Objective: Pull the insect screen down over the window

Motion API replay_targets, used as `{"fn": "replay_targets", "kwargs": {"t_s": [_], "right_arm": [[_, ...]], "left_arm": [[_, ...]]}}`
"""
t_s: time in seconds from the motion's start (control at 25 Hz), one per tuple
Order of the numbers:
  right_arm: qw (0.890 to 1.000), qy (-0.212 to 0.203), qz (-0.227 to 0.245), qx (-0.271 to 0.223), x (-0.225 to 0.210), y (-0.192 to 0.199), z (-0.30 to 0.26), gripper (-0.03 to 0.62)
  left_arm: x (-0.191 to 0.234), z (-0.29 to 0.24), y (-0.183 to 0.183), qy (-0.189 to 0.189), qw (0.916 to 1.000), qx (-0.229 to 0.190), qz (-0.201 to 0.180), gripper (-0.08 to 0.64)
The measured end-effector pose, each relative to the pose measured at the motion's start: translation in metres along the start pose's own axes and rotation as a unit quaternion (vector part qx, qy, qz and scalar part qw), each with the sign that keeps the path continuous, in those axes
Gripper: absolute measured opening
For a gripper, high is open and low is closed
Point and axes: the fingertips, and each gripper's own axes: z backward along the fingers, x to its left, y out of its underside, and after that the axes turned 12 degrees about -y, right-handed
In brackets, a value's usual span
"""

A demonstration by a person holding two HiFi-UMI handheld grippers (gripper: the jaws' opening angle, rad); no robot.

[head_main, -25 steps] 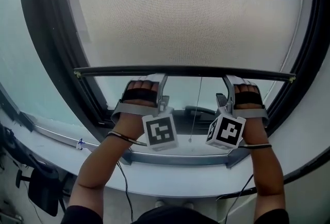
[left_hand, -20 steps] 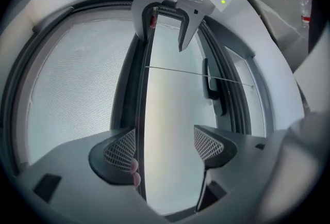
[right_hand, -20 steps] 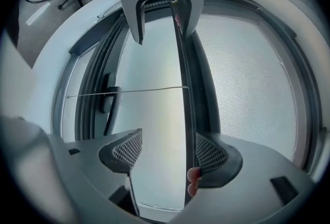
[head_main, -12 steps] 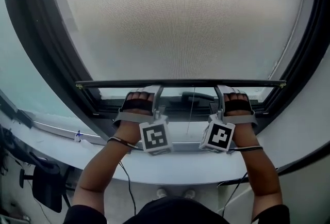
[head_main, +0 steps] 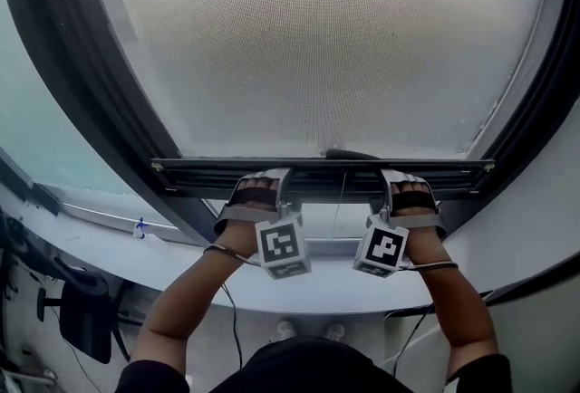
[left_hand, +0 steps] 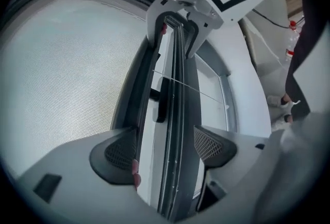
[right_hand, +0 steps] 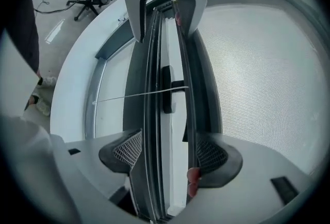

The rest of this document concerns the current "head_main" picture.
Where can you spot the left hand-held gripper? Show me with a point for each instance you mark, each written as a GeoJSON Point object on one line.
{"type": "Point", "coordinates": [281, 246]}

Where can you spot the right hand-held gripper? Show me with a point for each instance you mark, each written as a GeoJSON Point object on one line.
{"type": "Point", "coordinates": [383, 248]}

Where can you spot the person's left forearm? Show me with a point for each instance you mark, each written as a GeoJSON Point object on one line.
{"type": "Point", "coordinates": [190, 300]}

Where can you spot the person's right forearm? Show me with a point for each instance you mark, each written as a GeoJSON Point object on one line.
{"type": "Point", "coordinates": [457, 314]}

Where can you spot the person's right hand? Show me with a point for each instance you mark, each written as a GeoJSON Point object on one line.
{"type": "Point", "coordinates": [410, 188]}

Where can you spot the person's left hand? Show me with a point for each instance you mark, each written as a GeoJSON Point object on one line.
{"type": "Point", "coordinates": [256, 183]}

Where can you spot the white shoe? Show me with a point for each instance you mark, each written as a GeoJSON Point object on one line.
{"type": "Point", "coordinates": [287, 330]}
{"type": "Point", "coordinates": [335, 330]}

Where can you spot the person's black shirt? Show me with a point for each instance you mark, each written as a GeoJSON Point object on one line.
{"type": "Point", "coordinates": [317, 364]}

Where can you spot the clear spray bottle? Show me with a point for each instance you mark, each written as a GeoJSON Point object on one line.
{"type": "Point", "coordinates": [140, 229]}

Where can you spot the black office chair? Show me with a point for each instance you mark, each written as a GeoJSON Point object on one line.
{"type": "Point", "coordinates": [86, 323]}

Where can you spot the large frosted glass pane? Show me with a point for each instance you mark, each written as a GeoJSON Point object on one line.
{"type": "Point", "coordinates": [36, 133]}

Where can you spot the black equipment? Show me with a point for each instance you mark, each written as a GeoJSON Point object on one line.
{"type": "Point", "coordinates": [11, 242]}

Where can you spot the black window frame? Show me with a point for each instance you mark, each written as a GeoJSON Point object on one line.
{"type": "Point", "coordinates": [68, 42]}

